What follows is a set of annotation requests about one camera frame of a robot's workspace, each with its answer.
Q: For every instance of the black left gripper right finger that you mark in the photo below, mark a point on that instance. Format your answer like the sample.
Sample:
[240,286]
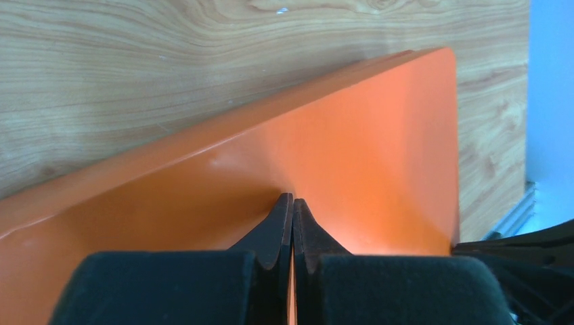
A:
[334,286]

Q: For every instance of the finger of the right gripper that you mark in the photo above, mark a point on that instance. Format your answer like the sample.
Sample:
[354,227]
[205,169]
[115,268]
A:
[535,271]

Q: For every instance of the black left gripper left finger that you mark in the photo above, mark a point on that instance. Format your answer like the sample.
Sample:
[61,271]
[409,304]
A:
[245,284]

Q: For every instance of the orange box lid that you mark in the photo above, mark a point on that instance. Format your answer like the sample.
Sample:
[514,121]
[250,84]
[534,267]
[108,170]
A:
[372,148]

